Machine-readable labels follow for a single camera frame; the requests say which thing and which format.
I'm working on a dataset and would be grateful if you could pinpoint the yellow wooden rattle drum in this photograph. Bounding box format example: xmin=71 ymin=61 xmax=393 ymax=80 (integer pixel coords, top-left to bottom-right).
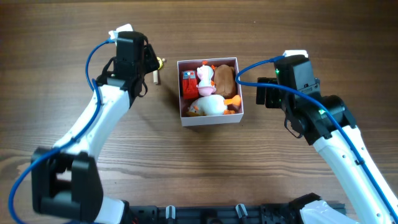
xmin=152 ymin=57 xmax=166 ymax=85

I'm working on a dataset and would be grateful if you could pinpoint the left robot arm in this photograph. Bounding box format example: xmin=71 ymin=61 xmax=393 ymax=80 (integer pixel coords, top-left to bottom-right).
xmin=31 ymin=31 xmax=159 ymax=223

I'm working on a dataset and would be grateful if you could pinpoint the white pink plush duck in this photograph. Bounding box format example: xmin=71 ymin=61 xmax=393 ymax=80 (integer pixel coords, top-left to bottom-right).
xmin=197 ymin=61 xmax=216 ymax=96

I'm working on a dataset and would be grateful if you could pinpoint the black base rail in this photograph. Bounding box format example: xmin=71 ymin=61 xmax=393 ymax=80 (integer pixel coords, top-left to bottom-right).
xmin=130 ymin=203 xmax=303 ymax=224

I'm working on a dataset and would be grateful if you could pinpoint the brown plush toy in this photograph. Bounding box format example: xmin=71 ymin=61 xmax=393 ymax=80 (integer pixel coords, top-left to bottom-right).
xmin=213 ymin=65 xmax=237 ymax=99

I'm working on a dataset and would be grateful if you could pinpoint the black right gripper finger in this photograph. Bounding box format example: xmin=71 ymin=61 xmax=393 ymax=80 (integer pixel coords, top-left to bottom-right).
xmin=256 ymin=77 xmax=266 ymax=105
xmin=265 ymin=87 xmax=280 ymax=108

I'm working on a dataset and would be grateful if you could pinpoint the white plush duck yellow hat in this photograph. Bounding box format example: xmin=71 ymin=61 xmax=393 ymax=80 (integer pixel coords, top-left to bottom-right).
xmin=187 ymin=95 xmax=242 ymax=116

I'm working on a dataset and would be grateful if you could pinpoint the red toy fire truck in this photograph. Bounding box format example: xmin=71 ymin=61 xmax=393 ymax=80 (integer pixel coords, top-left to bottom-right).
xmin=182 ymin=70 xmax=199 ymax=100

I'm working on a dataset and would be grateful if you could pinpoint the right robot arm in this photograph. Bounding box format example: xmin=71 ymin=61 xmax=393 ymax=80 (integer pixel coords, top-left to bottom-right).
xmin=254 ymin=50 xmax=397 ymax=223

